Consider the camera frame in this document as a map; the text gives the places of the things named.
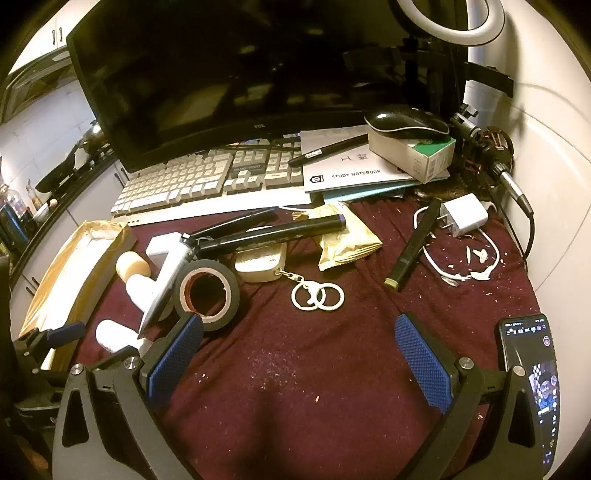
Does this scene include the maroon cloth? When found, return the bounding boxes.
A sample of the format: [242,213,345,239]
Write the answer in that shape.
[74,194,543,480]

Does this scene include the black computer monitor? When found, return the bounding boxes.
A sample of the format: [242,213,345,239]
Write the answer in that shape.
[66,0,467,174]

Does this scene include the black computer mouse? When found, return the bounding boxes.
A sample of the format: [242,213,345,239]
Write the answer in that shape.
[364,105,451,141]

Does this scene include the slim black marker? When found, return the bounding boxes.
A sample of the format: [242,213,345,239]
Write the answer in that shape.
[187,208,279,241]

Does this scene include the teal notebook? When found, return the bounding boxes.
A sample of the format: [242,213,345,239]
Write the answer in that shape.
[321,171,451,204]

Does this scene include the black marker green cap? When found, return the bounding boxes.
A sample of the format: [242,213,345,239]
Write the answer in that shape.
[385,198,443,291]

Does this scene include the white cylinder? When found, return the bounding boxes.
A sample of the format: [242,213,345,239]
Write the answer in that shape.
[95,319,153,356]
[126,274,172,324]

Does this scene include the black marker purple band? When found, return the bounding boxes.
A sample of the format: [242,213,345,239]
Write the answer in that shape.
[196,216,348,259]

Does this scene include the grey notebook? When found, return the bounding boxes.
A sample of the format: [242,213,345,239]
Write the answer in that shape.
[299,124,416,193]

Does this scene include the white charger plug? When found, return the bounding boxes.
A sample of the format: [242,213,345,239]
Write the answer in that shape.
[438,193,489,237]

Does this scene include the cardboard box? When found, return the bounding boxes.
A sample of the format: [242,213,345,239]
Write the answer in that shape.
[19,220,137,372]

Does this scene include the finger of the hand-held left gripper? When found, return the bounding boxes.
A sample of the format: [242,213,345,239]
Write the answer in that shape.
[13,322,87,370]

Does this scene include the black pen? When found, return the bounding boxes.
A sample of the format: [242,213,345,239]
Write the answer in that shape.
[288,134,370,168]

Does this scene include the white key rings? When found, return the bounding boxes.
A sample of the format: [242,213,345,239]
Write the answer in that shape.
[276,270,346,312]

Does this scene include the white ring light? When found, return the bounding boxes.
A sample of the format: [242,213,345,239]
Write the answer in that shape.
[394,0,506,47]

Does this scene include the metal pot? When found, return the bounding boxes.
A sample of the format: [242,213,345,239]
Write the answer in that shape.
[76,121,108,158]

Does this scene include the white green small box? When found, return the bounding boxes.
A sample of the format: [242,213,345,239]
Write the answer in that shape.
[368,129,457,182]

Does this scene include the dark bronze ornament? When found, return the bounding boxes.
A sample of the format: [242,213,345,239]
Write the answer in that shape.
[416,181,469,200]

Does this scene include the blue jar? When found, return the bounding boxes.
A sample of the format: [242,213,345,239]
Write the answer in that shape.
[0,203,25,252]

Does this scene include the scattered seed shells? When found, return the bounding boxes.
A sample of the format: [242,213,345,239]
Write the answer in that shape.
[445,244,504,283]

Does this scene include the range hood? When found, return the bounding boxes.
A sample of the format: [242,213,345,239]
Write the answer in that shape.
[0,48,79,125]

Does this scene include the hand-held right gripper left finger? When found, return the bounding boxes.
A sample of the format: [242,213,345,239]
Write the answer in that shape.
[52,313,205,480]

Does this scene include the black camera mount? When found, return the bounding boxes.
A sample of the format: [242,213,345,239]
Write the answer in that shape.
[450,104,481,153]

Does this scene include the white cable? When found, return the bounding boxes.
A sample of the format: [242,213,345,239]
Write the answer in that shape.
[412,203,504,287]

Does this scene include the white grey keyboard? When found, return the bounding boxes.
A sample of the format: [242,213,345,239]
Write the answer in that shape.
[110,134,319,227]

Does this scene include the cream round bottle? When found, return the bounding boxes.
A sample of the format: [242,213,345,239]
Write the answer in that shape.
[115,251,151,282]

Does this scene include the black phone holder clamp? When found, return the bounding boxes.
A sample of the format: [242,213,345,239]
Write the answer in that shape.
[464,60,515,97]

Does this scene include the black tape roll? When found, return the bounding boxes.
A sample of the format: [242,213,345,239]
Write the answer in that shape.
[173,260,242,332]

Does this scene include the yellow cracker packet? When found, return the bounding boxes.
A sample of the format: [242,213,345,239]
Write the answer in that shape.
[302,202,383,271]

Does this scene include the yellow cartoon case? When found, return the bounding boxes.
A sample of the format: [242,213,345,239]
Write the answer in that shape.
[233,242,288,283]

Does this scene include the silver utility knife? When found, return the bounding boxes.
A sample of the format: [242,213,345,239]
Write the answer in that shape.
[137,235,197,335]

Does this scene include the black smartphone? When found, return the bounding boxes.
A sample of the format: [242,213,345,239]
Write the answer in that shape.
[499,314,561,476]

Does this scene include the black wok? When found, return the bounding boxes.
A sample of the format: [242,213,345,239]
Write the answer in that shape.
[34,150,78,193]

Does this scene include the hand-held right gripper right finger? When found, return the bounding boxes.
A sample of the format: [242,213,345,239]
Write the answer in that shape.
[394,313,546,480]

